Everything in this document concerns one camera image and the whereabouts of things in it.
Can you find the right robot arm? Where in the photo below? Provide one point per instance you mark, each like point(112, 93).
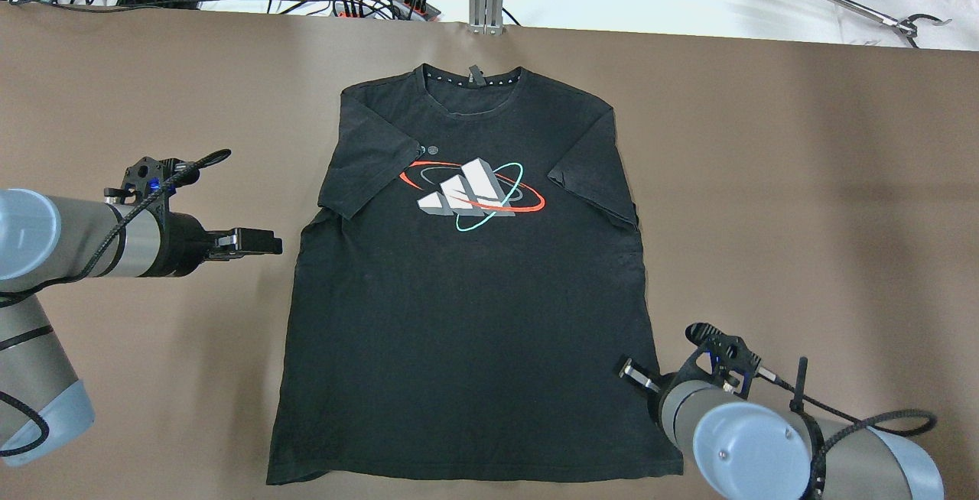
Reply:
point(748, 451)

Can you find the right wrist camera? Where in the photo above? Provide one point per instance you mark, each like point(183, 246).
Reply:
point(719, 359)

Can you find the black printed t-shirt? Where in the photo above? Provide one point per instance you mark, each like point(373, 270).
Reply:
point(465, 294)

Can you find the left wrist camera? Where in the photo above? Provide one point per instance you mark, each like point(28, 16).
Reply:
point(148, 176)

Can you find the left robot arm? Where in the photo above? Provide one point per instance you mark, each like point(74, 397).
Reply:
point(51, 240)

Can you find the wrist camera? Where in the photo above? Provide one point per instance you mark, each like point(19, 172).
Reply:
point(719, 359)
point(148, 176)

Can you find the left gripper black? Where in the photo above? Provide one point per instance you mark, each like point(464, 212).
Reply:
point(182, 243)

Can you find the red usb hub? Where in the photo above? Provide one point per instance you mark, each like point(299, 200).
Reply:
point(397, 10)

